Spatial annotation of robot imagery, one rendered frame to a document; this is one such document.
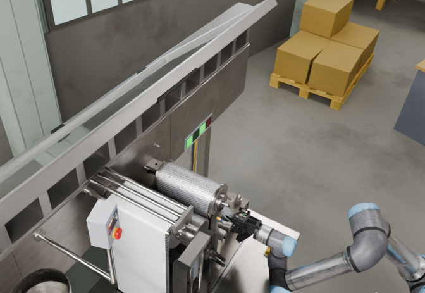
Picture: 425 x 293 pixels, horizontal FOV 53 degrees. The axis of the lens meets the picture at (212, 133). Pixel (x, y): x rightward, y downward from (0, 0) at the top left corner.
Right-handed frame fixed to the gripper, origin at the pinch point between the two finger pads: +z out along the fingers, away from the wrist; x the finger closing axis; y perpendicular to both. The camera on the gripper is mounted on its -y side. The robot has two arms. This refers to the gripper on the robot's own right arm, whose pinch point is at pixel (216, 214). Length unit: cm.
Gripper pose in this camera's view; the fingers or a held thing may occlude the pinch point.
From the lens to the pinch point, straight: 186.5
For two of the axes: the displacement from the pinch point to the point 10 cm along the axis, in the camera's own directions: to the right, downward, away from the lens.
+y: 0.6, -7.7, -6.4
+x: -5.0, 5.3, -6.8
